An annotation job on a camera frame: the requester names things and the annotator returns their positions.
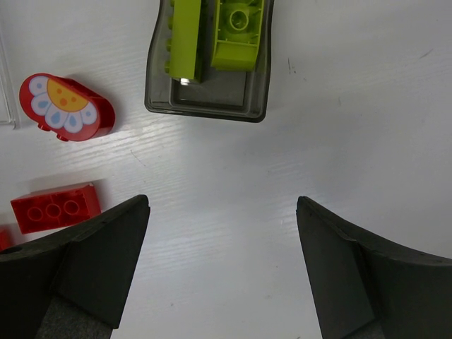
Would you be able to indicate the long red lego brick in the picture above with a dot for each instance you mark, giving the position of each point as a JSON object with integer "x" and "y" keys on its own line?
{"x": 56, "y": 208}

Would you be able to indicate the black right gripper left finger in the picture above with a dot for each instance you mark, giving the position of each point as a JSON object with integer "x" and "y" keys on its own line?
{"x": 74, "y": 283}

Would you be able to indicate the clear plastic container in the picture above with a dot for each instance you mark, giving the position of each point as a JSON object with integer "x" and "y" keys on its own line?
{"x": 9, "y": 111}

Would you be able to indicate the red flower lego brick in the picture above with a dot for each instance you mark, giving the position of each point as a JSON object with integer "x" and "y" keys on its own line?
{"x": 66, "y": 107}

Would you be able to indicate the red sloped lego brick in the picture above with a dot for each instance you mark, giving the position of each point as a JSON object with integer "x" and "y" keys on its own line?
{"x": 5, "y": 239}

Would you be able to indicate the lime square lego brick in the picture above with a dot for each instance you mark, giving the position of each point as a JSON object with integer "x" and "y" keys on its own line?
{"x": 237, "y": 35}

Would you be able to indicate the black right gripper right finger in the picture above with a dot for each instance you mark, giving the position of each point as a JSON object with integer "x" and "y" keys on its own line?
{"x": 365, "y": 286}

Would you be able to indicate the smoky grey plastic container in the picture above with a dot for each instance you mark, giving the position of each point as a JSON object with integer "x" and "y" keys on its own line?
{"x": 233, "y": 95}

